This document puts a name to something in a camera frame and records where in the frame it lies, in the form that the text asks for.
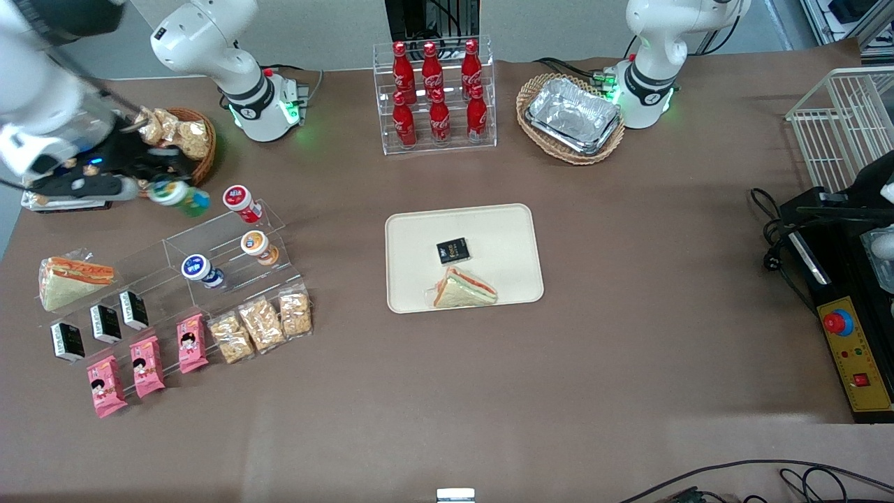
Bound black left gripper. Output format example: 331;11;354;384
796;150;894;225

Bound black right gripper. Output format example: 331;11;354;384
27;128;198;204

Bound green gum bottle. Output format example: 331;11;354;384
148;180;211;217

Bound red gum bottle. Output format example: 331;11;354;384
223;184;264;224

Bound beige plastic tray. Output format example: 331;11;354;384
385;203;545;314

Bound clear cereal snack bag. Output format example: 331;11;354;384
154;108;185;140
238;297;287;354
279;284;314;340
173;120;211;161
207;312;256;365
134;106;166;145

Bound dark brown wicker basket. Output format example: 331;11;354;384
140;107;217;191

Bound white rectangular bin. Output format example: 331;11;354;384
21;189;114;214

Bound clear acrylic stepped stand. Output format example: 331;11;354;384
33;203;303;374

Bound wrapped triangle sandwich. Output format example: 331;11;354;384
38;256;116;312
427;266;499;309

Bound small black box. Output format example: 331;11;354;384
50;322;86;363
119;290;149;331
90;305;123;344

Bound black yellow control box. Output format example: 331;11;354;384
778;187;894;424

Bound pink snack packet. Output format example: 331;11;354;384
87;355;129;419
129;335;167;400
177;313;210;374

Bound red cola bottle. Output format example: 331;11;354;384
392;41;418;105
392;91;418;150
461;38;483;99
421;42;446;103
428;89;452;146
466;84;490;143

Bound stacked aluminium foil trays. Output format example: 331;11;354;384
525;77;623;156

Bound clear acrylic bottle rack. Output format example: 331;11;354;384
372;36;497;156

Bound light wicker basket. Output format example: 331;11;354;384
516;73;626;166

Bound black equipment stand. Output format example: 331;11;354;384
384;0;481;43

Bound black square packet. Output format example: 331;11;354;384
437;238;471;266

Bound black power cable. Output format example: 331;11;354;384
750;187;816;312

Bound white wire basket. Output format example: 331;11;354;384
785;66;894;194

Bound grey arm base cable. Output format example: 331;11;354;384
264;63;326;112

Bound aluminium frame profile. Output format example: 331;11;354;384
802;0;894;51

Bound black floor cable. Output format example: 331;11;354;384
617;459;894;503

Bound black arm base cable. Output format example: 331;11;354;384
532;56;610;81

